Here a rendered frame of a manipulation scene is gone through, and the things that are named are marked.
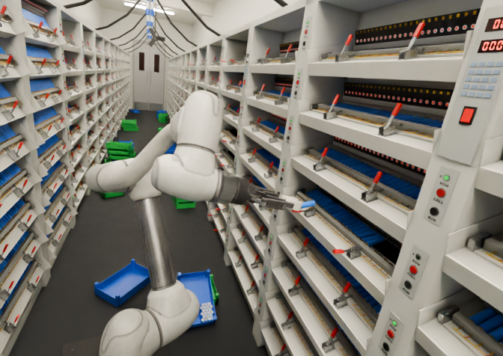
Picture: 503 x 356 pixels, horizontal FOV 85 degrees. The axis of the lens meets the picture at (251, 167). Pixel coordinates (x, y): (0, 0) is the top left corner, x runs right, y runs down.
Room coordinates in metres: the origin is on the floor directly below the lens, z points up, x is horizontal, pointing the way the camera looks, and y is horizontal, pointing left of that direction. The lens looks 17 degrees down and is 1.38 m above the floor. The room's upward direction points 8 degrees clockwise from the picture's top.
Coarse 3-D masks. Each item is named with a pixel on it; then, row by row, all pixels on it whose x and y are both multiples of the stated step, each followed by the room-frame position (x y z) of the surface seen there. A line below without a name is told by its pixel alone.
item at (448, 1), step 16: (416, 0) 1.00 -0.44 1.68; (432, 0) 0.94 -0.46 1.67; (448, 0) 0.89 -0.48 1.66; (464, 0) 0.85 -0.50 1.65; (480, 0) 0.81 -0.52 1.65; (368, 16) 1.19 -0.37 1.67; (384, 16) 1.11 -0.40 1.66; (400, 16) 1.04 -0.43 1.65; (416, 16) 0.98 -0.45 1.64; (432, 16) 0.93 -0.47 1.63; (288, 32) 1.83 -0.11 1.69; (352, 80) 1.20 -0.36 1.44; (368, 80) 1.11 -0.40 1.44; (384, 80) 1.04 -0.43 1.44; (400, 80) 0.98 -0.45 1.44; (416, 80) 0.92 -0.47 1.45
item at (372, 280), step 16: (288, 192) 1.16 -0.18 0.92; (304, 192) 1.17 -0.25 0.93; (304, 208) 1.06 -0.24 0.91; (304, 224) 1.00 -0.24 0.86; (320, 224) 0.93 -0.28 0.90; (320, 240) 0.88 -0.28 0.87; (336, 240) 0.83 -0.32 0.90; (336, 256) 0.80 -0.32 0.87; (384, 256) 0.74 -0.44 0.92; (352, 272) 0.72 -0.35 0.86; (368, 272) 0.68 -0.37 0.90; (368, 288) 0.66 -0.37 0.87; (384, 288) 0.62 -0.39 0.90
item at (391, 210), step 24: (312, 144) 1.19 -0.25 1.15; (336, 144) 1.17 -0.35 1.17; (312, 168) 1.02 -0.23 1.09; (336, 168) 0.97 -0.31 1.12; (360, 168) 0.93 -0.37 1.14; (384, 168) 0.90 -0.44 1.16; (408, 168) 0.84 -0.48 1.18; (336, 192) 0.86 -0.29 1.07; (360, 192) 0.80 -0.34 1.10; (384, 192) 0.77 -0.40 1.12; (408, 192) 0.74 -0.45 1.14; (384, 216) 0.66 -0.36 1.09; (408, 216) 0.59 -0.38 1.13
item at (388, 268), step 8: (304, 200) 1.10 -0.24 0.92; (320, 208) 1.00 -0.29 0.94; (328, 216) 0.94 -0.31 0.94; (336, 224) 0.89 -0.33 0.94; (344, 232) 0.84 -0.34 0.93; (352, 240) 0.81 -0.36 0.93; (360, 240) 0.79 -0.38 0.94; (368, 248) 0.75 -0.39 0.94; (368, 256) 0.73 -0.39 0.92; (376, 256) 0.72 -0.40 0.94; (376, 264) 0.70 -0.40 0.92; (384, 264) 0.68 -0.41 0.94; (392, 272) 0.65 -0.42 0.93
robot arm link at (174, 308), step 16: (128, 160) 1.06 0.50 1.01; (144, 176) 1.05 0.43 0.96; (128, 192) 1.04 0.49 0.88; (144, 192) 1.03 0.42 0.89; (160, 192) 1.09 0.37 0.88; (144, 208) 1.02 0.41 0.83; (160, 208) 1.06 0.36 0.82; (144, 224) 1.00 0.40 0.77; (160, 224) 1.02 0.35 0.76; (144, 240) 0.98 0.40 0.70; (160, 240) 0.99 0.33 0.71; (160, 256) 0.96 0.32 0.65; (160, 272) 0.93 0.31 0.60; (160, 288) 0.91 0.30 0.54; (176, 288) 0.92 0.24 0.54; (160, 304) 0.86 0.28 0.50; (176, 304) 0.88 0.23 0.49; (192, 304) 0.93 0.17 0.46; (160, 320) 0.83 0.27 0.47; (176, 320) 0.85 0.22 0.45; (192, 320) 0.90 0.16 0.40; (160, 336) 0.79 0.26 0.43; (176, 336) 0.84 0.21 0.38
